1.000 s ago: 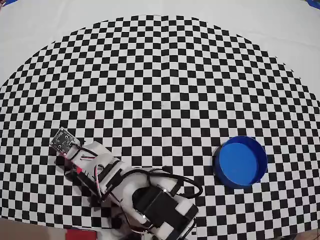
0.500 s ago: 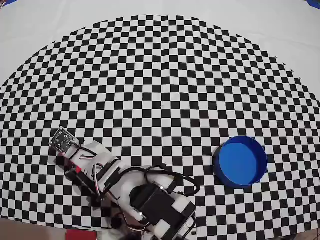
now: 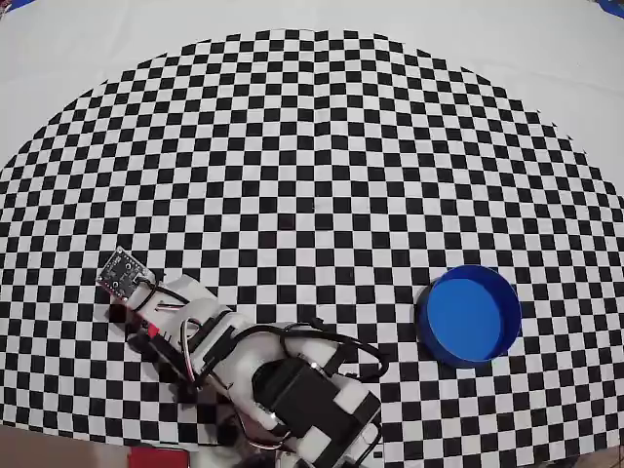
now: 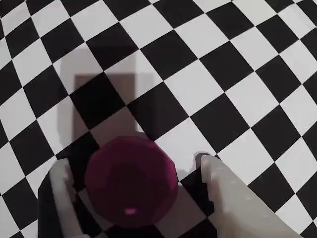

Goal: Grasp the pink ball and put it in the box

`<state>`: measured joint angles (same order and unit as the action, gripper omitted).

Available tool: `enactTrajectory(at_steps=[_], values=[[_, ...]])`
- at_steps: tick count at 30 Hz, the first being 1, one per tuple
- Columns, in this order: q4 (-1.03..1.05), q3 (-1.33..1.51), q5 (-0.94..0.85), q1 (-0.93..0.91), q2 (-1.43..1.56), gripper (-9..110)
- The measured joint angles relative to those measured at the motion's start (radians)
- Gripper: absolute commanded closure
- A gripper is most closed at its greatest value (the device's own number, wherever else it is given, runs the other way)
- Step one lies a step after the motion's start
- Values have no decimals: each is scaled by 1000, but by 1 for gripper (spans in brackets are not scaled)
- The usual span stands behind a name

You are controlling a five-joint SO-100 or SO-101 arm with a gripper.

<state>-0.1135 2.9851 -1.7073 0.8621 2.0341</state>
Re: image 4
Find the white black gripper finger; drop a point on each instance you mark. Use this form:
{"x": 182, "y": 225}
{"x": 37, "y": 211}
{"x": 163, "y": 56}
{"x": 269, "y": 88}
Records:
{"x": 59, "y": 203}

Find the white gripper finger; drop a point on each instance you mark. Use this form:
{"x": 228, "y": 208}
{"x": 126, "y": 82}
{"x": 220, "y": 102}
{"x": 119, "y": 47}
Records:
{"x": 235, "y": 205}

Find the pink ball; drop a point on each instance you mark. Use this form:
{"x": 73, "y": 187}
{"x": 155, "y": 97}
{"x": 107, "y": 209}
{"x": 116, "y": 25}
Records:
{"x": 131, "y": 183}

